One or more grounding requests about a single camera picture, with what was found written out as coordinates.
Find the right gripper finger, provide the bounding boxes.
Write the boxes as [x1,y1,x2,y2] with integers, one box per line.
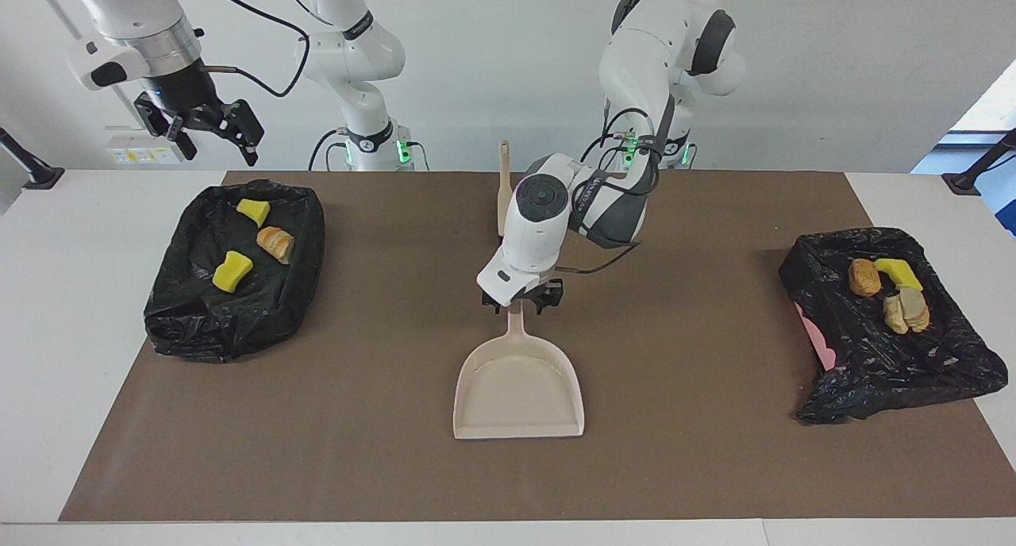
[163,113,198,163]
[226,99,265,167]

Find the beige plastic dustpan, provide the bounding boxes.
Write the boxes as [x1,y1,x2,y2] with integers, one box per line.
[452,300,586,440]

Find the beige hand brush black bristles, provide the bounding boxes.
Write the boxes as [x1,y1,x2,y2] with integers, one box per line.
[497,140,514,237]

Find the croissant-shaped foam piece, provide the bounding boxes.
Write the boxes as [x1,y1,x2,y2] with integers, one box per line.
[256,226,295,264]

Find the large yellow sponge piece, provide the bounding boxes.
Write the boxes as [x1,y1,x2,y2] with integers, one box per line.
[212,251,254,294]

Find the brown round cookie piece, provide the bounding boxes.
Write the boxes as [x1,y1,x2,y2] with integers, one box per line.
[848,259,882,297]

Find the L-shaped yellow sponge piece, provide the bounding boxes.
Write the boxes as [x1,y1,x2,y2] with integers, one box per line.
[874,258,925,292]

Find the bin wrapped in black bag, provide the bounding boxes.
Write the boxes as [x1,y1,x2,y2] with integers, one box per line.
[143,179,326,363]

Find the pink bin with black bag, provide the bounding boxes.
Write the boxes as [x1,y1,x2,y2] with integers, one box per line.
[778,227,1009,425]

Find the brown table mat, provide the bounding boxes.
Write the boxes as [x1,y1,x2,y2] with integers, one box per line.
[60,171,1016,523]

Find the white wall outlet box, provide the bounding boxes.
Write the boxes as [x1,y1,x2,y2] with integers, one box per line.
[105,125,189,166]

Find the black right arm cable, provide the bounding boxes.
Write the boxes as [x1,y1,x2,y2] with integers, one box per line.
[187,0,334,99]

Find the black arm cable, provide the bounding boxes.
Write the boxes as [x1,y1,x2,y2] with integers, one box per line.
[552,106,675,275]
[187,0,334,99]

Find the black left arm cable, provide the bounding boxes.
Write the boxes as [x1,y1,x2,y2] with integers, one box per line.
[552,106,675,275]

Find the black camera stand clamp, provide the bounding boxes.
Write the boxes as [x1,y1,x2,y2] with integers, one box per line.
[0,125,66,190]
[942,128,1016,195]

